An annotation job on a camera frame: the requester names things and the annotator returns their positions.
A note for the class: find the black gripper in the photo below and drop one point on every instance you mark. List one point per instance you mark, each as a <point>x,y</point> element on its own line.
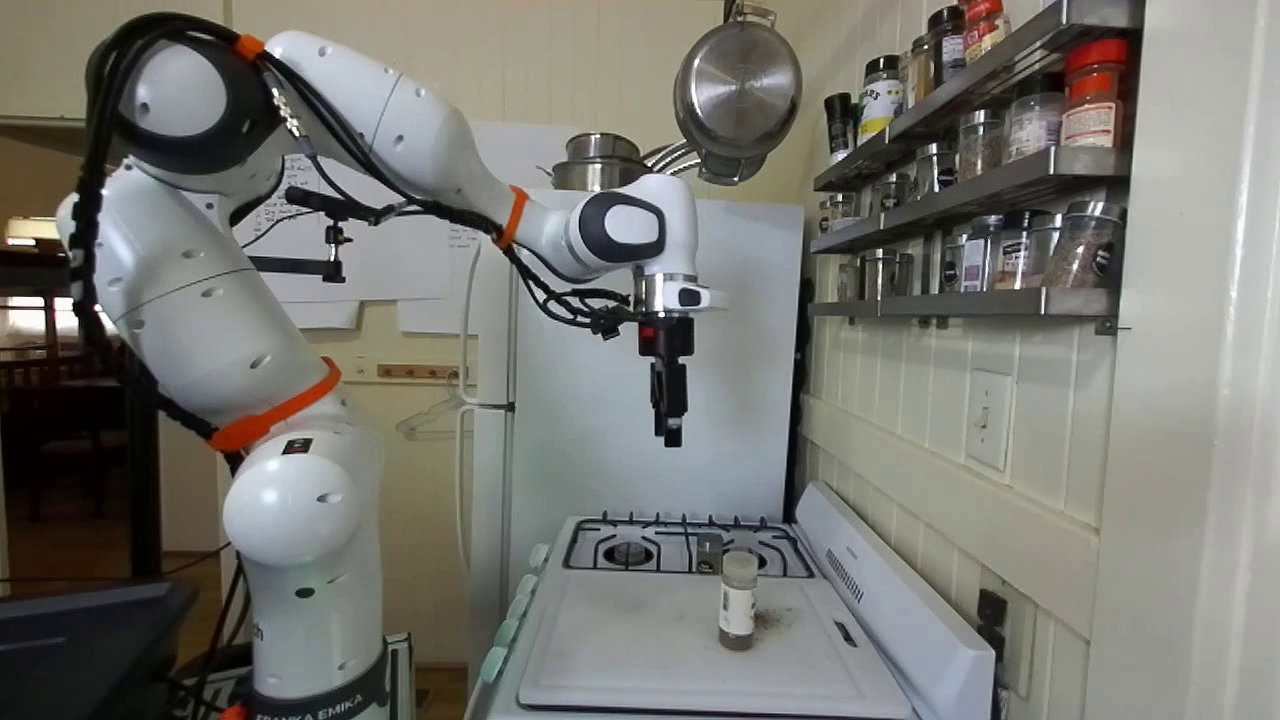
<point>664,336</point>

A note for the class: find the spice bottle with white label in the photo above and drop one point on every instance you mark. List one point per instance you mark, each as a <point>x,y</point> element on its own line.
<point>737,605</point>

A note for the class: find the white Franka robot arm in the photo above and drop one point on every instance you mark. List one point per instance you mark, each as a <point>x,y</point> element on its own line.
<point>203,293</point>

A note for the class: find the steel spice shelf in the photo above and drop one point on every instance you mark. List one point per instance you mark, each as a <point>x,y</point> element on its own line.
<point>987,305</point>
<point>1015,188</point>
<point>987,79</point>

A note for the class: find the white refrigerator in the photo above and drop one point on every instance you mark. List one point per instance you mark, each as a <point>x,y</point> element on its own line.
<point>641,412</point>

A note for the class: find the black burner grate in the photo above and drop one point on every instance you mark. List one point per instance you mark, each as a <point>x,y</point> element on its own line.
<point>664,544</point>

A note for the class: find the white plastic cutting board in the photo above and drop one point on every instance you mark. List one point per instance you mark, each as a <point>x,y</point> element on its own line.
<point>664,653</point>

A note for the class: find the small steel pot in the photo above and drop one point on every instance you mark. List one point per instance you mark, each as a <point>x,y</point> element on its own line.
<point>600,163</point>

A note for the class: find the white gas stove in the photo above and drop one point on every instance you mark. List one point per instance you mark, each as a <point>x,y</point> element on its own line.
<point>880,603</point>

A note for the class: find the white paper sheet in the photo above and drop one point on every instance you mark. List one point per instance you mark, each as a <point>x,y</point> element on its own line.
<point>403,273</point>

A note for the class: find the large hanging steel pan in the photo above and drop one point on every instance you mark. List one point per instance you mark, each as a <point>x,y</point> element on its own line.
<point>737,85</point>

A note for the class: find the jar with purple white label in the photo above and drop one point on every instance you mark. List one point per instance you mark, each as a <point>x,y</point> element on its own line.
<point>972,258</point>

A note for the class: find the glass spice jar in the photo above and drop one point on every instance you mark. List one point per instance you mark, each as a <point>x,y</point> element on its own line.
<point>931,168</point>
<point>1035,126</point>
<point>982,143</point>

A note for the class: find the large jar black lid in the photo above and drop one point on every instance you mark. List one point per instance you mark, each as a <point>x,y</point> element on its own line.
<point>880,98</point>

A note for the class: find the steel lid pale spice jar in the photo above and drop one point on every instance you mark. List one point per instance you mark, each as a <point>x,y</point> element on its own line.
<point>1026,251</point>

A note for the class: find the brown spice jar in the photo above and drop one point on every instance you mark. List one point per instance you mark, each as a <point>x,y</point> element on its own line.
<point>922,68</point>

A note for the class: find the glass jar of pepper grains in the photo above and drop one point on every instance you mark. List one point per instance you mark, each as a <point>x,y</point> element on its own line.
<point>1085,241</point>

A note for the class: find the black lid spice jar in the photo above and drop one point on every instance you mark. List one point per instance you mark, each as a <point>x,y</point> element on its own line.
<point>949,41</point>

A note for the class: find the red lid spice jar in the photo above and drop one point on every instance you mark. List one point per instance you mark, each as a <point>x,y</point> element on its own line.
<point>1096,91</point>

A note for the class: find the black vertical pole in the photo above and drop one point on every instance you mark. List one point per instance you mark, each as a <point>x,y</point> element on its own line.
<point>145,495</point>

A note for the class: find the dark grey laptop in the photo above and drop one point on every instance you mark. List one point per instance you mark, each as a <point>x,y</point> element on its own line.
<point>82,653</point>

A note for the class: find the white light switch plate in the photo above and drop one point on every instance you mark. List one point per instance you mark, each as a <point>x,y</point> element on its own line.
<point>989,422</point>

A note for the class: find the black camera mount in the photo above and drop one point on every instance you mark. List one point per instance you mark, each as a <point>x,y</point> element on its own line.
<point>332,238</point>

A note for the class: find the black wall plug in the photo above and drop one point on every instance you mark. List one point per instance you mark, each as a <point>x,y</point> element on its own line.
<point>995,623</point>

